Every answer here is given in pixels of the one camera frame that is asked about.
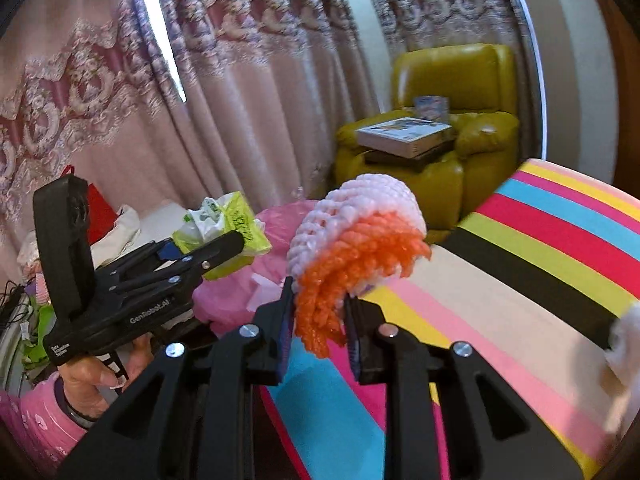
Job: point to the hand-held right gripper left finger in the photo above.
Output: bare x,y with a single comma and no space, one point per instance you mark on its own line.
286,340

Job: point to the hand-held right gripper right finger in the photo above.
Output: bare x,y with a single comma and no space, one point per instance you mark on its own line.
354,350

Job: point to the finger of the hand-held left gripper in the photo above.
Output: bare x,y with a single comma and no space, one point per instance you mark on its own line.
167,249
220,252

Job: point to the green printed plastic bag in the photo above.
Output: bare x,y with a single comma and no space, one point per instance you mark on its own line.
235,215

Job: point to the trash bin with pink bag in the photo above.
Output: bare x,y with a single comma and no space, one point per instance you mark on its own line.
225,300

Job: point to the orange foam fruit net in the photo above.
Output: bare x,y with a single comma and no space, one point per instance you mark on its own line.
340,270

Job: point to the person's left forearm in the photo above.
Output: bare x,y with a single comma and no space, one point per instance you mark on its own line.
30,425

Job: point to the person's left hand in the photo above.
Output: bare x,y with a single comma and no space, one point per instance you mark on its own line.
90,385

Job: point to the white table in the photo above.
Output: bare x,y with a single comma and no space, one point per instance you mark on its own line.
160,215

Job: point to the white cloth bag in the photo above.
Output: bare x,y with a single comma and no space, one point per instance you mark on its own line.
125,230

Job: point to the red paper bag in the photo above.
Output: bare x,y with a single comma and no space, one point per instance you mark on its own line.
100,205

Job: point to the bright green cloth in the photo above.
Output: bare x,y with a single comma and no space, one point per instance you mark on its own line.
40,345

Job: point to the colourful striped tablecloth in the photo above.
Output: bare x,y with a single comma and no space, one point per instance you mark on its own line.
500,285

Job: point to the dark brown flat box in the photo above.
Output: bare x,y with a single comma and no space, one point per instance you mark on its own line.
400,159

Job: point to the large flat white box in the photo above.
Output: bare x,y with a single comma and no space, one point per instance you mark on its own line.
400,137

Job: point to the small blue picture box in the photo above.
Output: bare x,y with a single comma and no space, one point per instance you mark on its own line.
430,107

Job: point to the white crumpled tissue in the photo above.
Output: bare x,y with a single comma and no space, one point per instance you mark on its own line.
625,355

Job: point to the yellow leather armchair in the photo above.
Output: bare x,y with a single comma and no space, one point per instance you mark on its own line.
450,75

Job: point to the brown wooden door frame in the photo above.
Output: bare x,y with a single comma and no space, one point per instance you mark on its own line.
615,85

